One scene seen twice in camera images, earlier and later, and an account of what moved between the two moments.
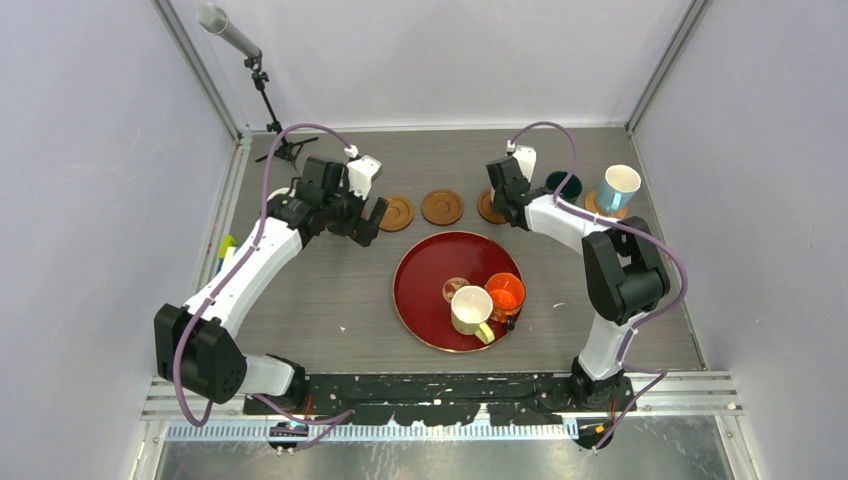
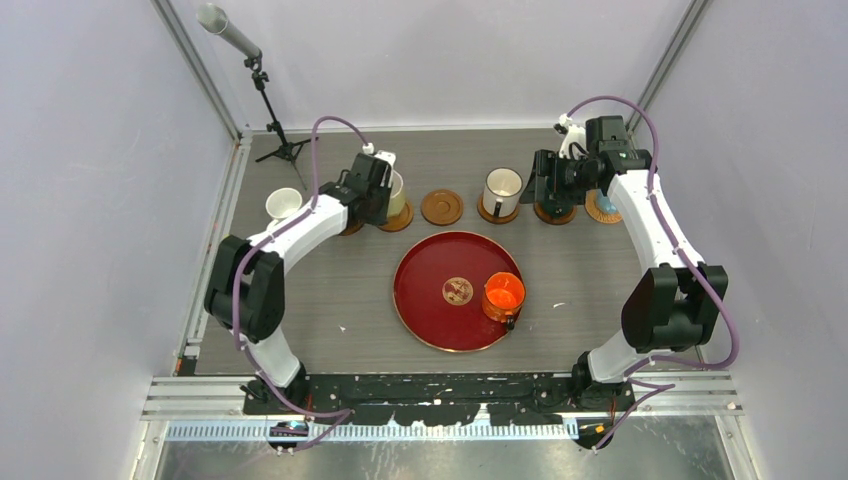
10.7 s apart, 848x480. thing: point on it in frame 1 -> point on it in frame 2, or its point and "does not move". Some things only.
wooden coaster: [398, 214] does not move
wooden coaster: [442, 208] does not move
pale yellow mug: [471, 308] -> [397, 200]
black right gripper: [496, 197] -> [548, 163]
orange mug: [508, 293] does not move
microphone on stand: [214, 19] does not move
